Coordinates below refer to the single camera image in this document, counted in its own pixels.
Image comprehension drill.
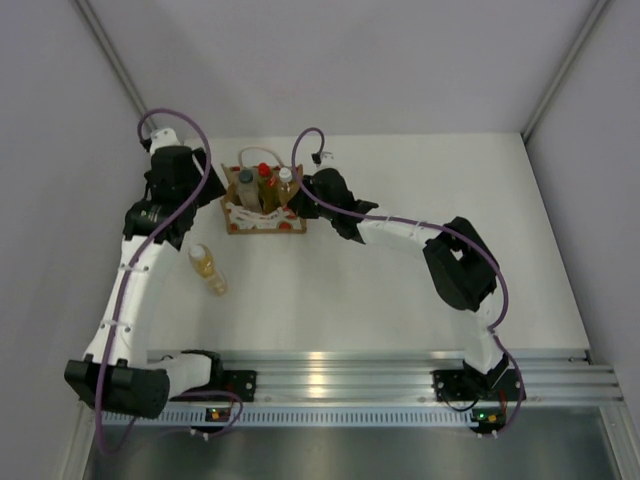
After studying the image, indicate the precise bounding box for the red dotted canvas bag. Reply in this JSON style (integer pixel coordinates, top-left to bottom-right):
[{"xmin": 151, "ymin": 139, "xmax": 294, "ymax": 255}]
[{"xmin": 220, "ymin": 145, "xmax": 307, "ymax": 235}]

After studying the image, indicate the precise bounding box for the clear bottle grey cap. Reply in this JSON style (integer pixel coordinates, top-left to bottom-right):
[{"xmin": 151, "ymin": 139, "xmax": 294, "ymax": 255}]
[{"xmin": 236, "ymin": 169, "xmax": 262, "ymax": 212}]

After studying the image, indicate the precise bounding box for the amber bottle clear cap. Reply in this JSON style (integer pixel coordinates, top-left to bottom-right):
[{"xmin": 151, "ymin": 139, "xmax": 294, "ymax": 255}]
[{"xmin": 188, "ymin": 244, "xmax": 227, "ymax": 296}]

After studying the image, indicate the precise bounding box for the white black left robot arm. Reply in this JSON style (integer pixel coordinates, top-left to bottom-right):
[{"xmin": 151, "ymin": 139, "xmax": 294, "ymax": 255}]
[{"xmin": 64, "ymin": 145, "xmax": 226, "ymax": 419}]

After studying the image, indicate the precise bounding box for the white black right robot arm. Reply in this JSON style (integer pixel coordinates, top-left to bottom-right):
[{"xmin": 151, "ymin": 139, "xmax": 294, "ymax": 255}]
[{"xmin": 287, "ymin": 167, "xmax": 509, "ymax": 399}]

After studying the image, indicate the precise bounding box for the amber bottle white cap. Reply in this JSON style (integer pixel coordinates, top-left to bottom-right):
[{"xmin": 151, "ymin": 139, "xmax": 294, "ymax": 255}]
[{"xmin": 277, "ymin": 167, "xmax": 297, "ymax": 208}]

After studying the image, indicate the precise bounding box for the yellow bottle red cap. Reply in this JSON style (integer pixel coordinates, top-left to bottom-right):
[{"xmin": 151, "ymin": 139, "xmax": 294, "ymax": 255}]
[{"xmin": 257, "ymin": 163, "xmax": 278, "ymax": 214}]

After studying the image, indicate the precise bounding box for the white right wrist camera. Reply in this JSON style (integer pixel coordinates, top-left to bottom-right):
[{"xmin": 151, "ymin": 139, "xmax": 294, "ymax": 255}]
[{"xmin": 311, "ymin": 151, "xmax": 335, "ymax": 169}]

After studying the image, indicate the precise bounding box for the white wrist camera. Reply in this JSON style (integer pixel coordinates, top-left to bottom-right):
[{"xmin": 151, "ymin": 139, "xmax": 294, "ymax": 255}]
[
  {"xmin": 141, "ymin": 128, "xmax": 182, "ymax": 155},
  {"xmin": 311, "ymin": 151, "xmax": 335, "ymax": 169}
]

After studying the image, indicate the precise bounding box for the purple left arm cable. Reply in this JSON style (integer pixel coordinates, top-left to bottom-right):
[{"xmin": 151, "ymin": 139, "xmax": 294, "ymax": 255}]
[{"xmin": 94, "ymin": 106, "xmax": 246, "ymax": 455}]

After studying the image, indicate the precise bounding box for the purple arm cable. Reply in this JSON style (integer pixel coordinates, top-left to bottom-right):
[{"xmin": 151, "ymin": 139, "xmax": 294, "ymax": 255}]
[
  {"xmin": 94, "ymin": 106, "xmax": 246, "ymax": 455},
  {"xmin": 289, "ymin": 127, "xmax": 527, "ymax": 435}
]

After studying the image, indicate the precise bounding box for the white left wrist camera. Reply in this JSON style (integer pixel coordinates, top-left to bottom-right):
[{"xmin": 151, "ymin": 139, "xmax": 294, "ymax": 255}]
[{"xmin": 141, "ymin": 128, "xmax": 182, "ymax": 155}]

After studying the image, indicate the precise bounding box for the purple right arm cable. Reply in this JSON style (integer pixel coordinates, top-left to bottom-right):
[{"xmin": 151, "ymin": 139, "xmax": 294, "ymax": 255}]
[{"xmin": 289, "ymin": 127, "xmax": 527, "ymax": 435}]

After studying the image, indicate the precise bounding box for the left aluminium frame post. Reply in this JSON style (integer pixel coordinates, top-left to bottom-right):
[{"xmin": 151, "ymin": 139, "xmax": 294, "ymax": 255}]
[{"xmin": 71, "ymin": 0, "xmax": 157, "ymax": 151}]

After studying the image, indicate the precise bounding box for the aluminium frame post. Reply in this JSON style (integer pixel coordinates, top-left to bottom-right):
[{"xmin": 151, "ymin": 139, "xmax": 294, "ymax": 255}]
[
  {"xmin": 71, "ymin": 0, "xmax": 157, "ymax": 151},
  {"xmin": 520, "ymin": 0, "xmax": 615, "ymax": 145}
]

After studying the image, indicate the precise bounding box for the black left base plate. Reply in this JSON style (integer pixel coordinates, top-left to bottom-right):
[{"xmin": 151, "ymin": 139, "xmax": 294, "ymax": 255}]
[{"xmin": 215, "ymin": 370, "xmax": 258, "ymax": 402}]

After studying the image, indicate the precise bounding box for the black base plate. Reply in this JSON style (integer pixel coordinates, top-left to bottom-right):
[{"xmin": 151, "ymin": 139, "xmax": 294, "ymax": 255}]
[
  {"xmin": 215, "ymin": 370, "xmax": 258, "ymax": 402},
  {"xmin": 432, "ymin": 369, "xmax": 522, "ymax": 403}
]

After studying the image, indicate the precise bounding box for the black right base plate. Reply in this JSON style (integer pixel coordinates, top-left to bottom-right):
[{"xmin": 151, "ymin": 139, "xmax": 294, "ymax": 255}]
[{"xmin": 432, "ymin": 369, "xmax": 522, "ymax": 403}]

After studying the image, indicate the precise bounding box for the white slotted cable duct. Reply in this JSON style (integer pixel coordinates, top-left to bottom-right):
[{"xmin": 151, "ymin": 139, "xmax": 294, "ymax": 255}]
[{"xmin": 159, "ymin": 405, "xmax": 481, "ymax": 425}]

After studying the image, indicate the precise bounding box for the aluminium mounting rail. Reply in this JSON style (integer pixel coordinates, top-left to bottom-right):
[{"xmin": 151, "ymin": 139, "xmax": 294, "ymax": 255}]
[{"xmin": 221, "ymin": 349, "xmax": 624, "ymax": 407}]

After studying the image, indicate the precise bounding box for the right aluminium frame post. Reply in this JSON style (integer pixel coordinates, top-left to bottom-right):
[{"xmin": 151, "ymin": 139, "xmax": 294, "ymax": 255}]
[{"xmin": 520, "ymin": 0, "xmax": 615, "ymax": 145}]

